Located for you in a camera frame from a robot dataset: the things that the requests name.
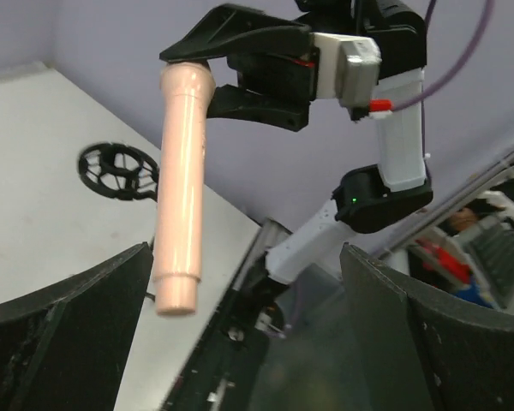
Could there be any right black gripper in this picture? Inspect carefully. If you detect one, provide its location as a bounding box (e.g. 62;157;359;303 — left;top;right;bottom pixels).
159;1;356;132

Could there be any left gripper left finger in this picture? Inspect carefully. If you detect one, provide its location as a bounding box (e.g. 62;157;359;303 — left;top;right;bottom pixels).
0;242;152;411

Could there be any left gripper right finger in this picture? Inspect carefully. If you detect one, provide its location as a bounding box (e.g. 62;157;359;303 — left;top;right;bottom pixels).
340;244;514;410

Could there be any beige toy microphone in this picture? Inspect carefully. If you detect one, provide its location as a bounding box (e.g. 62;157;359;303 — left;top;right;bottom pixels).
152;63;215;316

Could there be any black tripod shock-mount stand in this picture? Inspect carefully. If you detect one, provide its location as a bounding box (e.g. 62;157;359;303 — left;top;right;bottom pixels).
77;142;159;201

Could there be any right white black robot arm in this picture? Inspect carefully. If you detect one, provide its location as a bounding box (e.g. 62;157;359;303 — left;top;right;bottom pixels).
152;1;433;315

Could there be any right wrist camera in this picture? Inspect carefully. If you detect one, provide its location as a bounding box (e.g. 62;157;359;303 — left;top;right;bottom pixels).
312;32;392;122

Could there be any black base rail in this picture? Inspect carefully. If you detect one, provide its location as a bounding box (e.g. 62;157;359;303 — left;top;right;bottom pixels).
158;252;292;411

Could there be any aluminium frame extrusion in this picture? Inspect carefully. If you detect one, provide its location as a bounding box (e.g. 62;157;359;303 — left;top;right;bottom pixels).
215;218;291;313

